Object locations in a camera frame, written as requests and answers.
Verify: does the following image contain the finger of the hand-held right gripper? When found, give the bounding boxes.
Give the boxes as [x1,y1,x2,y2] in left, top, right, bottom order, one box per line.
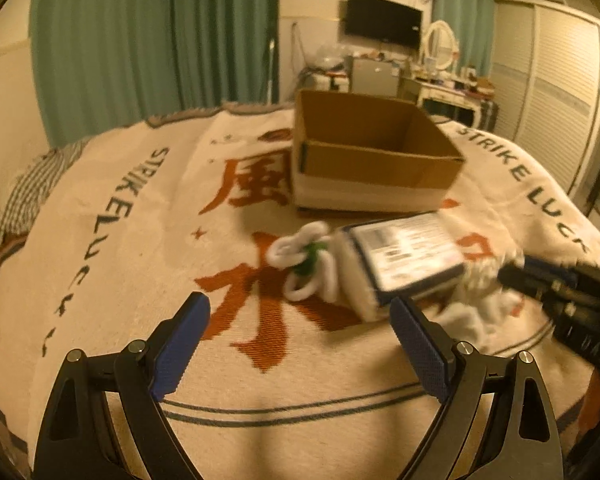
[521,255,581,282]
[497,265,563,307]

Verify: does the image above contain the white oval vanity mirror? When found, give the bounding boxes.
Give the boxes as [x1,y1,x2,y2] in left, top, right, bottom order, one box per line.
[422,20,460,73]

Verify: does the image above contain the white louvered wardrobe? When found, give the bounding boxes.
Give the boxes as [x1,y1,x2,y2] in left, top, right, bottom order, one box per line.
[492,0,600,197]

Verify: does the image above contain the wide green curtain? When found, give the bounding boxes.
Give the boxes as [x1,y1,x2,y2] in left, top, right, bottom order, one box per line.
[30,0,281,147]

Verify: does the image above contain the white towel packet blue label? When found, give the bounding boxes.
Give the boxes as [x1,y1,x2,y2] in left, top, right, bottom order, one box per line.
[330,212,468,322]

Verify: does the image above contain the cream printed blanket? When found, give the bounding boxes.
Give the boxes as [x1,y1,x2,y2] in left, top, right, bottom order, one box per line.
[0,104,600,480]

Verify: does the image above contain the checkered bed sheet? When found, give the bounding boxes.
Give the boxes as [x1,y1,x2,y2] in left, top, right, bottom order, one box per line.
[0,137,97,273]

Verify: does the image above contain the white dressing table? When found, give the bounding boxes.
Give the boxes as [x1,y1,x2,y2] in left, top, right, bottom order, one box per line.
[399,71,482,127]

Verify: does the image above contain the white fluffy cloth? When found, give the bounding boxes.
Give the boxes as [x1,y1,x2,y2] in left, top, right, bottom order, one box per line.
[430,250,527,353]

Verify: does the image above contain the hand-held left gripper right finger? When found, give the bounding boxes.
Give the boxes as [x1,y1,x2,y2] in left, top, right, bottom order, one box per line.
[389,297,567,480]

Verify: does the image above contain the brown cardboard box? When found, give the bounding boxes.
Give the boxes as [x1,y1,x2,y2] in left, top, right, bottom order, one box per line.
[292,89,467,214]

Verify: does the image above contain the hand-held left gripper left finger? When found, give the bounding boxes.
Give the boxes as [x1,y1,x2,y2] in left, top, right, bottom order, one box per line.
[32,291,212,480]

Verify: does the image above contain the white green plush flower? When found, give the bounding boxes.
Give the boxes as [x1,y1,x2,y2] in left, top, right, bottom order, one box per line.
[267,220,342,302]

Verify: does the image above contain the black wall television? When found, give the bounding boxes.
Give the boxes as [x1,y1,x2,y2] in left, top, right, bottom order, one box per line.
[339,0,424,54]

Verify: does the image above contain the narrow green curtain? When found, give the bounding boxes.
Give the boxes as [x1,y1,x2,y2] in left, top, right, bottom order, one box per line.
[432,0,496,81]

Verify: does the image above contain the clear plastic bag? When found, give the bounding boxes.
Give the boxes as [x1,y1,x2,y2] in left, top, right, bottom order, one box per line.
[304,41,349,72]

